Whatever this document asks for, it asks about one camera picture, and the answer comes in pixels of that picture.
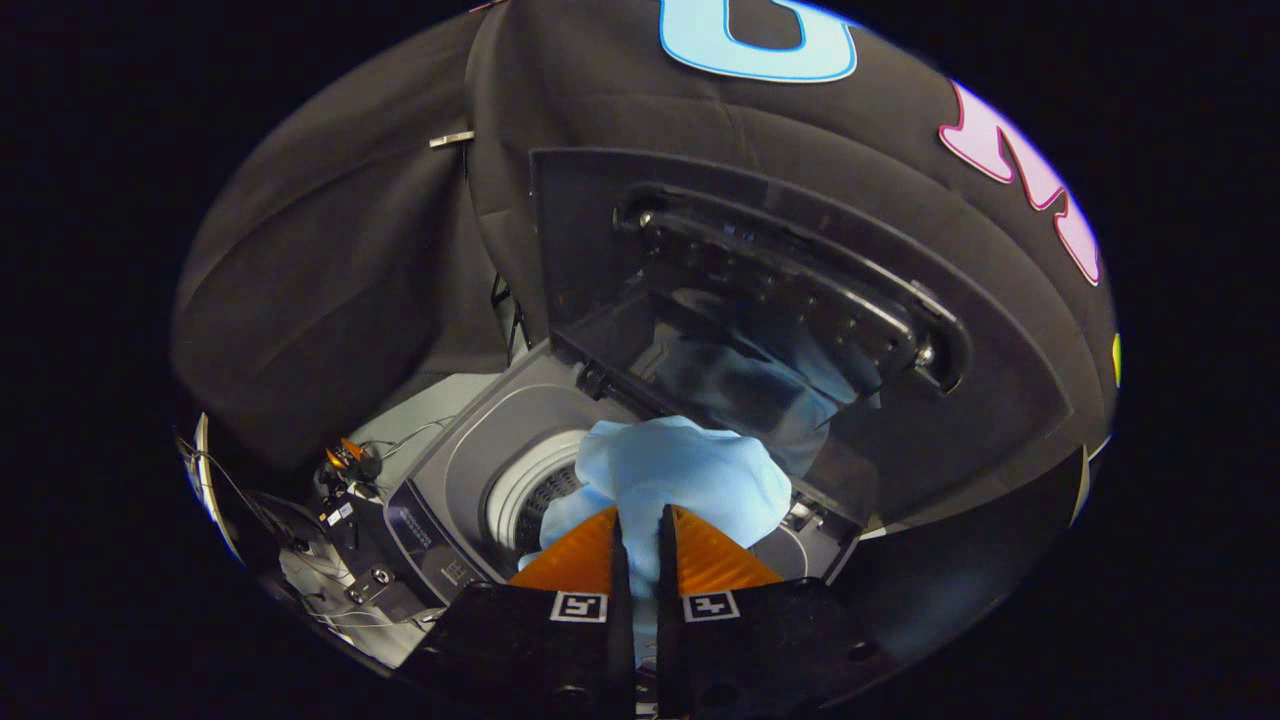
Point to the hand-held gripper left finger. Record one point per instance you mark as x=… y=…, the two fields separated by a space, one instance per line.
x=540 y=650

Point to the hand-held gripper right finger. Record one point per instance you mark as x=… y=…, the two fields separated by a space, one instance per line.
x=750 y=650

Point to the light blue button shirt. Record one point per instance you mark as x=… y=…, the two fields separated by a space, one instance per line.
x=680 y=475

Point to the dark glass washing machine lid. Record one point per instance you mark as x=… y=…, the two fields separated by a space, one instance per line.
x=590 y=230

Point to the white clip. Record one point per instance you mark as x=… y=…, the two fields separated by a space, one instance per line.
x=452 y=138

